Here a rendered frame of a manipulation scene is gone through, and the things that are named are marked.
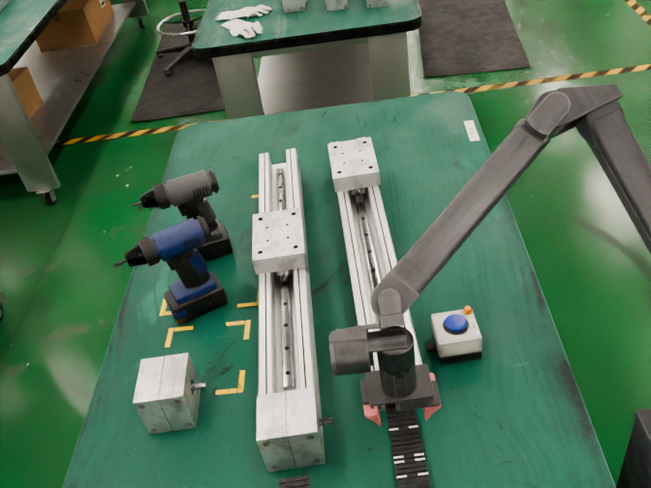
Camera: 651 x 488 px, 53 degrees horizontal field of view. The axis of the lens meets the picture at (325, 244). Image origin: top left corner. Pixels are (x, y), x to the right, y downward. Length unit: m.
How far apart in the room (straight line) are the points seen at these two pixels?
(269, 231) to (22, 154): 2.17
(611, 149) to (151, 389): 0.86
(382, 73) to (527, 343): 1.75
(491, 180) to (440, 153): 0.80
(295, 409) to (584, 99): 0.67
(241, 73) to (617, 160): 2.01
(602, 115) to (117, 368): 1.02
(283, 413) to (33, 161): 2.52
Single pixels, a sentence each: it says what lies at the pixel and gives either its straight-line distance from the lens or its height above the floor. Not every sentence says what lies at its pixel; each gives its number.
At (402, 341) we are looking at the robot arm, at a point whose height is 1.02.
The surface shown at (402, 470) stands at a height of 0.80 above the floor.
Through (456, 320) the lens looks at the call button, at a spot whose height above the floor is 0.85.
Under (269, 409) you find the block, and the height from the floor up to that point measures 0.87.
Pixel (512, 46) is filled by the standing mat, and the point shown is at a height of 0.02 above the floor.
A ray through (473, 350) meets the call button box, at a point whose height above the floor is 0.81.
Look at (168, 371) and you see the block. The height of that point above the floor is 0.87.
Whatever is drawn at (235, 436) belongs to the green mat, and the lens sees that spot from 1.24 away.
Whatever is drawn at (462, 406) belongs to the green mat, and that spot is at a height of 0.78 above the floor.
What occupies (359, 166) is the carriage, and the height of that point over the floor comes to 0.90.
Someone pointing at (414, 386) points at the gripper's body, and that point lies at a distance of 1.06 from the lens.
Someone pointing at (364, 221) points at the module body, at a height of 0.84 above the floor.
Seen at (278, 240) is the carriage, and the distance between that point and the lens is 1.39.
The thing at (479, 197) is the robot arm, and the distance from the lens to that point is 1.02.
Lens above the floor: 1.77
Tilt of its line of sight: 39 degrees down
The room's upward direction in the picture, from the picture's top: 10 degrees counter-clockwise
